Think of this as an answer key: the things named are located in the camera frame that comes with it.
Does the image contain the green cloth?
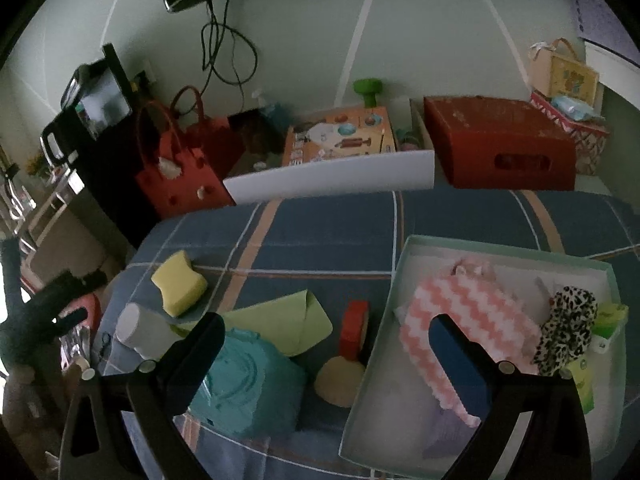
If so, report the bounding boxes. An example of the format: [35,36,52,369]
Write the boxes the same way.
[172,289,333,358]

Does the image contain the blue wipes packet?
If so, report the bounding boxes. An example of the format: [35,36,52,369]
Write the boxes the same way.
[552,95,598,121]

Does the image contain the yellow paper bag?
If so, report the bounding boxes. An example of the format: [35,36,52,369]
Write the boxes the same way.
[530,37,601,103]

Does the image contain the orange toy box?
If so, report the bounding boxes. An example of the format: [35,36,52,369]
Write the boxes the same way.
[281,106,398,167]

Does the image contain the red tape roll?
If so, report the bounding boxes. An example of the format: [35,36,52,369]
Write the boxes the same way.
[339,301,372,361]

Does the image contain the red plastic object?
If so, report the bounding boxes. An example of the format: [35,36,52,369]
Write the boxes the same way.
[57,294,103,333]

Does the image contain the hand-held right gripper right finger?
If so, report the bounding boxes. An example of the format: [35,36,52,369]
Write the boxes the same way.
[429,313,593,480]

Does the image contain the leopard print cloth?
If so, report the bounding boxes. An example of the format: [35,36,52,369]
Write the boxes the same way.
[532,285,599,377]

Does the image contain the beige round puff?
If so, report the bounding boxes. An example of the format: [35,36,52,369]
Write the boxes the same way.
[314,355,368,408]

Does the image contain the wall poster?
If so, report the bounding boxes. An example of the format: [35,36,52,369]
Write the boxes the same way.
[570,0,640,56]

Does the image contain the yellow sponge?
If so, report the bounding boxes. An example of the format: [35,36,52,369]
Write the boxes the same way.
[151,251,209,318]

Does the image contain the black cabinet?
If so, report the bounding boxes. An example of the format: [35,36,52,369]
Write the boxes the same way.
[70,160,166,251]

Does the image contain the red cardboard box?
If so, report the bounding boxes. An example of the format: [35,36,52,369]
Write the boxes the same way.
[423,95,577,191]

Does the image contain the light green tray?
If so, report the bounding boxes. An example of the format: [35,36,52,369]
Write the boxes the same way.
[339,234,623,480]

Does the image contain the wooden cabinet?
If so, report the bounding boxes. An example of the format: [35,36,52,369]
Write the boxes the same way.
[0,160,121,291]

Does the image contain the red felt tote bag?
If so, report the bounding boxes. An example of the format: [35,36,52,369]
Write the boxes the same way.
[134,100,236,221]
[170,85,248,181]

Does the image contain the white board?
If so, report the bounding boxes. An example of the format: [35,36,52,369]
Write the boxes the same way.
[222,149,436,206]

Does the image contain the pink chevron cloth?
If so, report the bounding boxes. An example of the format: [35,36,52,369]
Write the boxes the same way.
[397,272,543,428]

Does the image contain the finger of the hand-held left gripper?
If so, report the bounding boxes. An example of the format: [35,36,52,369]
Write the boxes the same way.
[52,308,90,336]
[22,270,86,321]

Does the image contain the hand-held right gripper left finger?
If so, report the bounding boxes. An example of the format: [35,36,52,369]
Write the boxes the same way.
[57,311,227,480]

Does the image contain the green tissue packet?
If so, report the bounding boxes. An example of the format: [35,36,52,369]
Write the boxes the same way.
[590,302,630,355]
[565,357,597,415]

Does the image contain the teal soap bottle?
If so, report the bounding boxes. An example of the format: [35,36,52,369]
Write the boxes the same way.
[252,89,286,128]

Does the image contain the white shelf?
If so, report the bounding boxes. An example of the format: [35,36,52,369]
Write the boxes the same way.
[585,40,640,106]

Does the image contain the purple cloth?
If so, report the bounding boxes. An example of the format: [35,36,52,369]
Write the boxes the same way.
[421,400,483,461]

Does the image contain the white pill bottle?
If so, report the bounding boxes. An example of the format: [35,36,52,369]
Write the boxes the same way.
[115,302,188,361]

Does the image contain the black hanging cables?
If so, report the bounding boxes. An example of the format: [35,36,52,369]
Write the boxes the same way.
[200,0,260,86]

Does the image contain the green toy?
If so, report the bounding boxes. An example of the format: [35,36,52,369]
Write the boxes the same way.
[352,77,388,109]

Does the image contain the teal plastic wipes box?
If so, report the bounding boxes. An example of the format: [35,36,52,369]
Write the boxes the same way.
[187,327,307,441]

